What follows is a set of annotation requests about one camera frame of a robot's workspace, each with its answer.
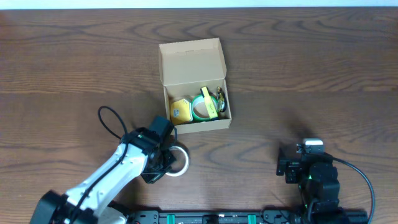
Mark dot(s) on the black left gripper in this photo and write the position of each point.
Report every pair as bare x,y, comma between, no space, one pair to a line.
155,175

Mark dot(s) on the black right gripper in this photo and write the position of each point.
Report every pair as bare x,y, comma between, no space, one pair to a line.
292,165

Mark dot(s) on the white tape roll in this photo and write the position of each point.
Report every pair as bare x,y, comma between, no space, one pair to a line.
186,164

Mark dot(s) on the yellow sticky note pad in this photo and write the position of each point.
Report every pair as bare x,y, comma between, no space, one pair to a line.
181,112

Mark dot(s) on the green tape roll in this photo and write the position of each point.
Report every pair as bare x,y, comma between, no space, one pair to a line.
199,110

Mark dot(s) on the yellow highlighter marker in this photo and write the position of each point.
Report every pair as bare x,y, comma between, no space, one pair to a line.
210,107

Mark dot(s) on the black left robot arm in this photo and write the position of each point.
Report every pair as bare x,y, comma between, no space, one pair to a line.
144,152

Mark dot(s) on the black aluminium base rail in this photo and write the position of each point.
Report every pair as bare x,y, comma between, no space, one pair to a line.
117,214

